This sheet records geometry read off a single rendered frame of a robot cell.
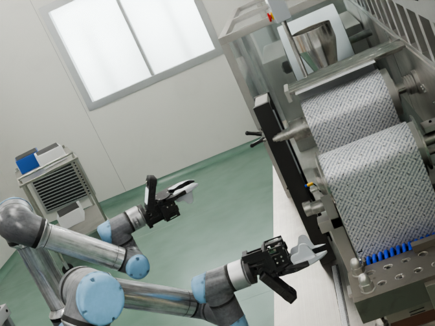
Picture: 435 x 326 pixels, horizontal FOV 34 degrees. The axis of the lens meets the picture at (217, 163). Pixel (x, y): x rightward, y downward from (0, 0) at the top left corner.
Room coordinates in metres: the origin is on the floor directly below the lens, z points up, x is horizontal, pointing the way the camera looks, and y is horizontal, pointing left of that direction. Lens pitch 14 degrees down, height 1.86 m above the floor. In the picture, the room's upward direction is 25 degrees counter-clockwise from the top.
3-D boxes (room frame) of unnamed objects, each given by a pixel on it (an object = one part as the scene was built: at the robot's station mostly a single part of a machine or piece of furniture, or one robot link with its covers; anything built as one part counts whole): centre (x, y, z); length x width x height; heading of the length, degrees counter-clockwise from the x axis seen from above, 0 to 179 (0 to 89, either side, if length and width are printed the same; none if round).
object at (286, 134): (2.02, -0.21, 1.34); 0.06 x 0.03 x 0.03; 79
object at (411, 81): (1.95, -0.57, 1.34); 0.07 x 0.07 x 0.07; 79
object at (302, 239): (1.74, -0.12, 1.11); 0.09 x 0.03 x 0.06; 88
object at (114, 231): (2.28, 0.40, 1.21); 0.11 x 0.08 x 0.09; 102
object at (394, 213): (1.67, -0.34, 1.11); 0.23 x 0.01 x 0.18; 79
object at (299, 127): (2.01, -0.26, 1.34); 0.06 x 0.06 x 0.06; 79
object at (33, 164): (6.33, 1.40, 0.51); 0.91 x 0.58 x 1.02; 13
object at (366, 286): (1.54, -0.20, 1.05); 0.04 x 0.04 x 0.04
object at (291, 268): (1.70, -0.07, 1.09); 0.09 x 0.05 x 0.02; 70
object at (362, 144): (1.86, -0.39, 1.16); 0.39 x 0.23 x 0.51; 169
